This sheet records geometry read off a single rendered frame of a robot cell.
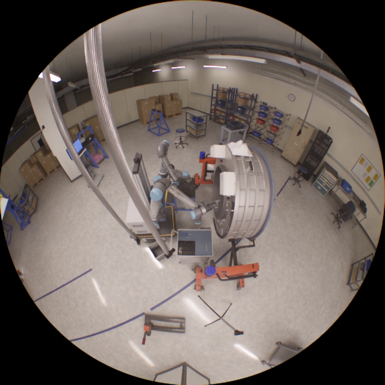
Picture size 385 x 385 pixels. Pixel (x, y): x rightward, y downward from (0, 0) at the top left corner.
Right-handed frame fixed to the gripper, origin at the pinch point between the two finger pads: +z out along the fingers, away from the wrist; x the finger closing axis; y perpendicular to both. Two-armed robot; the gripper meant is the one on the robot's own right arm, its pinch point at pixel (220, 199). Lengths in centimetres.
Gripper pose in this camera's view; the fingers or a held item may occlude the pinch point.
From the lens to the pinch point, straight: 151.2
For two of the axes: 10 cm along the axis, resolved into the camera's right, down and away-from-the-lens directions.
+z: 9.0, -4.0, 1.7
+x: 2.1, 0.6, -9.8
